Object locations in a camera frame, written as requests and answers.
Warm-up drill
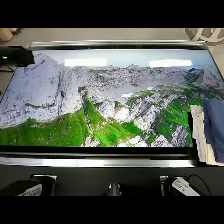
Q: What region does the silver frame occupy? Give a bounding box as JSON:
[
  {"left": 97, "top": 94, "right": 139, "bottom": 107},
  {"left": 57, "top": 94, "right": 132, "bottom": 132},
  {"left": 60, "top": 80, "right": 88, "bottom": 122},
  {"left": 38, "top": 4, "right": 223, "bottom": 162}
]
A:
[{"left": 0, "top": 39, "right": 209, "bottom": 197}]

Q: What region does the black cable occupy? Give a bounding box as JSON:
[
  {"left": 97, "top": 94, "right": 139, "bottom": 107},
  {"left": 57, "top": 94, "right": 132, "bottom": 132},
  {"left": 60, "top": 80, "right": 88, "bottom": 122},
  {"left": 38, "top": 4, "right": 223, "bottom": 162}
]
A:
[{"left": 187, "top": 174, "right": 212, "bottom": 197}]

